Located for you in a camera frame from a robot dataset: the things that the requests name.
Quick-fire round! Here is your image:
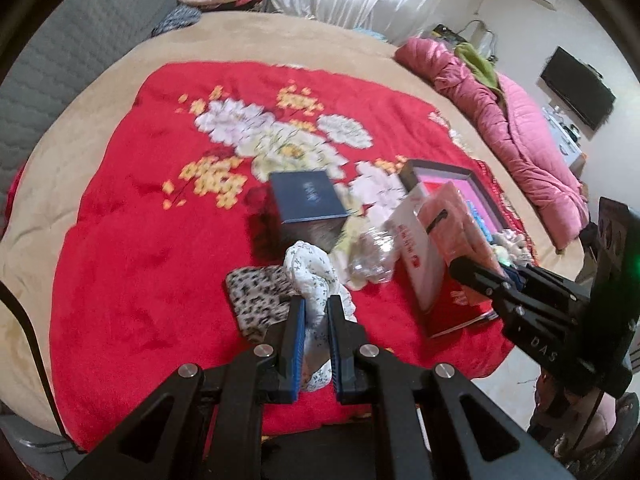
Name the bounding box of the pink packet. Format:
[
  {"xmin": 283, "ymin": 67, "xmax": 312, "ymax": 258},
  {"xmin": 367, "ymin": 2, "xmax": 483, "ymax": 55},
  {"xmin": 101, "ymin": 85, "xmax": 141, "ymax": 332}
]
[{"xmin": 417, "ymin": 181, "xmax": 501, "ymax": 281}]

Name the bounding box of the gift box pink inside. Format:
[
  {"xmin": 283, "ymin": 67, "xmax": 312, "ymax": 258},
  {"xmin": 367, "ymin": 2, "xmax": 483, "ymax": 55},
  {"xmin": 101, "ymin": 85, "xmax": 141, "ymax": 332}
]
[{"xmin": 398, "ymin": 158, "xmax": 511, "ymax": 236}]

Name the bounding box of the red floral blanket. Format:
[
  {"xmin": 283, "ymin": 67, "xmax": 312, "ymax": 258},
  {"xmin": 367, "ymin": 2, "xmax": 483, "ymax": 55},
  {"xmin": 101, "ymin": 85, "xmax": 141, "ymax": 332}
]
[{"xmin": 5, "ymin": 61, "xmax": 538, "ymax": 453}]

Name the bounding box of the leopard print cloth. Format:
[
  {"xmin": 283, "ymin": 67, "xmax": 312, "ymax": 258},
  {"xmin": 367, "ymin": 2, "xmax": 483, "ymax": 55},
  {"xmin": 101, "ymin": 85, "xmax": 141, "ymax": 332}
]
[{"xmin": 223, "ymin": 265, "xmax": 293, "ymax": 343}]

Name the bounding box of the white floral cloth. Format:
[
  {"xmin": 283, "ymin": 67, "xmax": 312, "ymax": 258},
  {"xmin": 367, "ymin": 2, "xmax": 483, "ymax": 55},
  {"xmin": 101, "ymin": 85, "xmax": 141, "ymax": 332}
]
[{"xmin": 282, "ymin": 241, "xmax": 358, "ymax": 393}]

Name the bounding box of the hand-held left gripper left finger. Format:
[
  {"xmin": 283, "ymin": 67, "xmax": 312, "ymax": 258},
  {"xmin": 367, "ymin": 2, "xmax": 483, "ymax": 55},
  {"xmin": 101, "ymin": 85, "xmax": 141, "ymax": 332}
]
[{"xmin": 65, "ymin": 296, "xmax": 307, "ymax": 480}]

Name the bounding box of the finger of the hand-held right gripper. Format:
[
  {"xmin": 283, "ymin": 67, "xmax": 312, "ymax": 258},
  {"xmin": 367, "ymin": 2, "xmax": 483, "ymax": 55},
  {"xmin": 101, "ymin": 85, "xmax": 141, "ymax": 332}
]
[
  {"xmin": 447, "ymin": 255, "xmax": 512, "ymax": 302},
  {"xmin": 505, "ymin": 264, "xmax": 592, "ymax": 302}
]

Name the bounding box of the black cable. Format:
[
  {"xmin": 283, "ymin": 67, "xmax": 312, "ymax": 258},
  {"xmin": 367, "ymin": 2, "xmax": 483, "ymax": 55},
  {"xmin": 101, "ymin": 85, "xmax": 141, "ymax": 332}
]
[{"xmin": 0, "ymin": 280, "xmax": 68, "ymax": 436}]

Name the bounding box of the grey quilted headboard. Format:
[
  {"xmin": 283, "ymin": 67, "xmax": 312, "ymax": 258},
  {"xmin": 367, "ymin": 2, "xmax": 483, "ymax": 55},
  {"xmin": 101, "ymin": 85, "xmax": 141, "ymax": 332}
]
[{"xmin": 0, "ymin": 0, "xmax": 183, "ymax": 181}]

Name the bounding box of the pink quilt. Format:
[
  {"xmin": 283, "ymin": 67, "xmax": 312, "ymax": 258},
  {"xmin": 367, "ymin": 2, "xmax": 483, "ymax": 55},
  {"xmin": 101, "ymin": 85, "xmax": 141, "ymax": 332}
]
[{"xmin": 395, "ymin": 37, "xmax": 591, "ymax": 253}]

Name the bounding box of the dark small packet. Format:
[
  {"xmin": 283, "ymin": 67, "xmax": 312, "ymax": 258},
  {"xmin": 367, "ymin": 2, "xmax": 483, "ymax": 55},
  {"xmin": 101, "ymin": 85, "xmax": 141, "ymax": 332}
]
[{"xmin": 431, "ymin": 23, "xmax": 463, "ymax": 45}]

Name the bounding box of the white side cabinet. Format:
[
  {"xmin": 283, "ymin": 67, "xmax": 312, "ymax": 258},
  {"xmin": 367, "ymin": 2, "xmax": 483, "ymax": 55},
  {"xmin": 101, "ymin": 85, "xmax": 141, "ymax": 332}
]
[{"xmin": 545, "ymin": 105, "xmax": 586, "ymax": 176}]

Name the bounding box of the black wall television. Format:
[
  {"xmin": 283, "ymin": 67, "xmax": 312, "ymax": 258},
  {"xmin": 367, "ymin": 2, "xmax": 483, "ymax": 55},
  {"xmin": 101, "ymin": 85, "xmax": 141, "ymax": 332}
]
[{"xmin": 539, "ymin": 46, "xmax": 617, "ymax": 132}]

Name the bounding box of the green cloth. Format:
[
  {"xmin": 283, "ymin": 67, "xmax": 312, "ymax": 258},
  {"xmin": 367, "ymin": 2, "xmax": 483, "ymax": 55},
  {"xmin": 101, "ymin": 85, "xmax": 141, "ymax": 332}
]
[{"xmin": 454, "ymin": 42, "xmax": 501, "ymax": 93}]

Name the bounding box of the dark blue box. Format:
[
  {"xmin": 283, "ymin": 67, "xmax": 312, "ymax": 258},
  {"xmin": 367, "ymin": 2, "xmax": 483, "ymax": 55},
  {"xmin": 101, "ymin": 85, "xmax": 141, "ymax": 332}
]
[{"xmin": 267, "ymin": 170, "xmax": 353, "ymax": 253}]

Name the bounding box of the beige bed cover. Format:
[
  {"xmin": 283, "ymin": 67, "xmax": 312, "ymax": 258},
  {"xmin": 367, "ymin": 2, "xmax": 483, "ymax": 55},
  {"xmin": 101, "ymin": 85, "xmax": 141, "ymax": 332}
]
[{"xmin": 0, "ymin": 10, "xmax": 586, "ymax": 436}]

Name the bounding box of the cream teddy bear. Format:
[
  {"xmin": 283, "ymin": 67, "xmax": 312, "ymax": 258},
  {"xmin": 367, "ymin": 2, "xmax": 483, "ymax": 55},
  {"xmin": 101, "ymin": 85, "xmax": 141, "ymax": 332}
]
[{"xmin": 492, "ymin": 229, "xmax": 533, "ymax": 266}]

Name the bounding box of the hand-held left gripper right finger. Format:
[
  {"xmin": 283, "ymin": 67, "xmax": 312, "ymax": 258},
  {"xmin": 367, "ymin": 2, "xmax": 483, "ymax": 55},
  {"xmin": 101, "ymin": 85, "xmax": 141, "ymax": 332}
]
[{"xmin": 326, "ymin": 294, "xmax": 576, "ymax": 480}]

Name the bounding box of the dark knitted cloth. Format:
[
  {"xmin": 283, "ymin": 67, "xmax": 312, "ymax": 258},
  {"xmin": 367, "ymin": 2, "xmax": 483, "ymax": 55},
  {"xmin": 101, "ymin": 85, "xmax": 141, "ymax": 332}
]
[{"xmin": 151, "ymin": 6, "xmax": 201, "ymax": 37}]

